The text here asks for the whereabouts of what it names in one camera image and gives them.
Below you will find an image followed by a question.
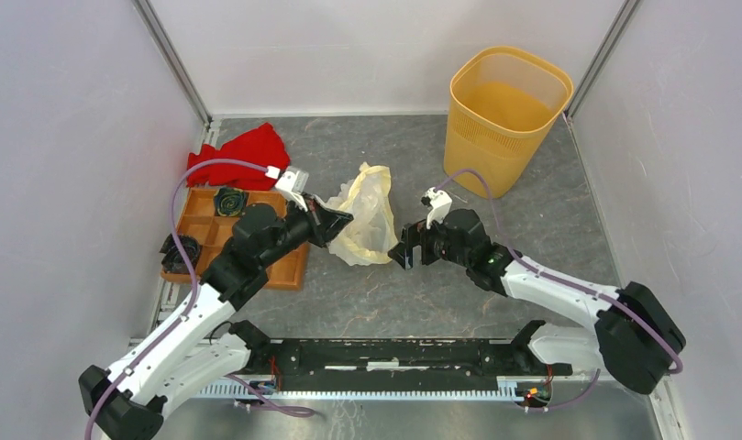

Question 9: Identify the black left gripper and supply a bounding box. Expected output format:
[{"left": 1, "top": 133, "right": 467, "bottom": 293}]
[{"left": 259, "top": 192, "right": 354, "bottom": 270}]

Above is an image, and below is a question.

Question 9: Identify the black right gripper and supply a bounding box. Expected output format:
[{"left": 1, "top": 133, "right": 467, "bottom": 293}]
[{"left": 387, "top": 209, "right": 471, "bottom": 270}]

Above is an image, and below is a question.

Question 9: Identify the translucent white trash bag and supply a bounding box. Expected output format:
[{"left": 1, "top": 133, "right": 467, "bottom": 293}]
[{"left": 327, "top": 162, "right": 398, "bottom": 266}]

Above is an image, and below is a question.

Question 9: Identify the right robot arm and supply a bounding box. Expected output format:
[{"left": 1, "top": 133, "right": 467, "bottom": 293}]
[{"left": 388, "top": 209, "right": 686, "bottom": 394}]

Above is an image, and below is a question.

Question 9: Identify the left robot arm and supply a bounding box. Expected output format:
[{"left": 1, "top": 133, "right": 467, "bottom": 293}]
[{"left": 79, "top": 193, "right": 353, "bottom": 439}]

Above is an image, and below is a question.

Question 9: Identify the black green trash bag roll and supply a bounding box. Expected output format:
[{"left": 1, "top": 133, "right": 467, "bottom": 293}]
[{"left": 213, "top": 187, "right": 249, "bottom": 217}]

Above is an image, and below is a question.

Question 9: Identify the yellow plastic trash bin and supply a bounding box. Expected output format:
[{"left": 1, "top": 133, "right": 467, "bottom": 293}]
[{"left": 443, "top": 46, "right": 574, "bottom": 198}]

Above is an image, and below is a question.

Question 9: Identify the red cloth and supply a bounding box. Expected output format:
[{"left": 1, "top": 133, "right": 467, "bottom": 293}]
[{"left": 186, "top": 123, "right": 291, "bottom": 191}]

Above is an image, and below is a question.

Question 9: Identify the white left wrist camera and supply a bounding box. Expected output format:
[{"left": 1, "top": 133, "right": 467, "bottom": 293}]
[{"left": 265, "top": 166, "right": 309, "bottom": 211}]

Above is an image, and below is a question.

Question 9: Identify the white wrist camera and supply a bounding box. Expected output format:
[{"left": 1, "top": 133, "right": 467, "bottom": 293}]
[
  {"left": 422, "top": 187, "right": 452, "bottom": 229},
  {"left": 265, "top": 166, "right": 309, "bottom": 211}
]

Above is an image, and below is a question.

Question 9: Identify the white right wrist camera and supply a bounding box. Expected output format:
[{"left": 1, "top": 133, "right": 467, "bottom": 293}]
[{"left": 422, "top": 187, "right": 452, "bottom": 229}]

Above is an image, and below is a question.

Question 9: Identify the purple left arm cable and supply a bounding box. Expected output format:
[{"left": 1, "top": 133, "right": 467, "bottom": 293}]
[{"left": 83, "top": 159, "right": 274, "bottom": 440}]

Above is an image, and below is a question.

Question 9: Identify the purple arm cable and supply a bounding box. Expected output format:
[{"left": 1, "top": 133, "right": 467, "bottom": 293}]
[
  {"left": 432, "top": 169, "right": 684, "bottom": 375},
  {"left": 83, "top": 159, "right": 274, "bottom": 440}
]

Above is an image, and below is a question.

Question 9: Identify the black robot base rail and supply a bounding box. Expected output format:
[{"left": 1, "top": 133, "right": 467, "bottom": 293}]
[{"left": 241, "top": 338, "right": 573, "bottom": 391}]

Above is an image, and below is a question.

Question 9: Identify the left aluminium frame post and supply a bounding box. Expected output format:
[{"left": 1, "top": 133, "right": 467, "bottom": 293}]
[{"left": 132, "top": 0, "right": 213, "bottom": 127}]

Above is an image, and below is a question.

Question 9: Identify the aluminium frame post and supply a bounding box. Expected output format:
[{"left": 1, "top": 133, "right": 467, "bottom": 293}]
[
  {"left": 564, "top": 0, "right": 642, "bottom": 121},
  {"left": 132, "top": 0, "right": 213, "bottom": 127}
]

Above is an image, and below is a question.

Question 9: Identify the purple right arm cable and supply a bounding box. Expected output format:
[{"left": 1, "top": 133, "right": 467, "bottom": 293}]
[{"left": 432, "top": 169, "right": 684, "bottom": 375}]

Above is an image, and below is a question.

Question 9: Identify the right aluminium frame post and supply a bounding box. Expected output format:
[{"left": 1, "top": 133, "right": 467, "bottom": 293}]
[{"left": 564, "top": 0, "right": 642, "bottom": 121}]

